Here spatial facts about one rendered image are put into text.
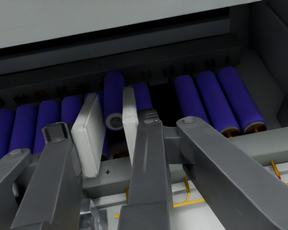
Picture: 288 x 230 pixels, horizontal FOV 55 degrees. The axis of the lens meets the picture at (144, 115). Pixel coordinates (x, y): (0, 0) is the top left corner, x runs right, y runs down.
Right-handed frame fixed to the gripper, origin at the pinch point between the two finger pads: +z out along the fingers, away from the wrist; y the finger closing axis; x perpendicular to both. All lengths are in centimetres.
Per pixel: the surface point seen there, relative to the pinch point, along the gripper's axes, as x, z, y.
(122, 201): -5.7, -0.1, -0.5
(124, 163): -3.1, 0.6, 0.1
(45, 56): 4.0, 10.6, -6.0
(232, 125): -2.6, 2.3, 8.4
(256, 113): -2.3, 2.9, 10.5
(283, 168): -5.5, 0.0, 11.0
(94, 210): -5.1, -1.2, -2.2
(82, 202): -4.2, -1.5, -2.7
